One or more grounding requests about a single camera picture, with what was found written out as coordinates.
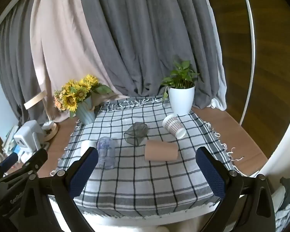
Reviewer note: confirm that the patterned white paper cup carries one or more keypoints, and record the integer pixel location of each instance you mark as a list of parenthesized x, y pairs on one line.
[(173, 125)]

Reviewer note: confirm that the clear bluish plastic cup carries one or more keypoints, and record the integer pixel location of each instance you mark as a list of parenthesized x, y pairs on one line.
[(106, 152)]

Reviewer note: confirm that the smoky grey glass cup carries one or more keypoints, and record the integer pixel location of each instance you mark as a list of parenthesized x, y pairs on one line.
[(136, 133)]

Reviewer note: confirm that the green plant in white pot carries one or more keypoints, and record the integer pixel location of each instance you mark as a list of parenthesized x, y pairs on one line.
[(180, 87)]

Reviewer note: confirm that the grey curtain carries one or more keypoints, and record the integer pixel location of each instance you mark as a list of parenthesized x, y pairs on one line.
[(138, 42)]

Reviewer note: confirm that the sunflower bouquet in blue vase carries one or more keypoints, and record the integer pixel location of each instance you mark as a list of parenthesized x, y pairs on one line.
[(76, 97)]

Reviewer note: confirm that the checkered grey white tablecloth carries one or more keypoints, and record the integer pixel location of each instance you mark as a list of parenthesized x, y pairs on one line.
[(136, 187)]

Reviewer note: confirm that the plain white cup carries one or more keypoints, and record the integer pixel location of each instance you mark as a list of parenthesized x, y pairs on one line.
[(87, 144)]

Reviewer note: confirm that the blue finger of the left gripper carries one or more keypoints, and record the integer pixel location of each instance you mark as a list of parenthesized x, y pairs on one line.
[(38, 160), (7, 163)]

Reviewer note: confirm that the pink paper cup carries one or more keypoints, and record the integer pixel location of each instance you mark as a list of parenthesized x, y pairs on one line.
[(160, 151)]

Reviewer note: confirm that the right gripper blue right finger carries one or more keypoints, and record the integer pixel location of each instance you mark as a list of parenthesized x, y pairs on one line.
[(225, 184)]

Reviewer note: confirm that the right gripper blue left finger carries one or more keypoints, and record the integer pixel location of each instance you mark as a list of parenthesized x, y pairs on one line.
[(68, 184)]

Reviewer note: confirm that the wooden desk lamp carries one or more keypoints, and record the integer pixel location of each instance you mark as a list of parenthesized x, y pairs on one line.
[(49, 127)]

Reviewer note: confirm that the white power strip cube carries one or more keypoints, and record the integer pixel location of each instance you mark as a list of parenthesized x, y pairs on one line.
[(30, 137)]

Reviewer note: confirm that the beige curtain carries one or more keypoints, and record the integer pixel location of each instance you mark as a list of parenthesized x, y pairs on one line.
[(63, 49)]

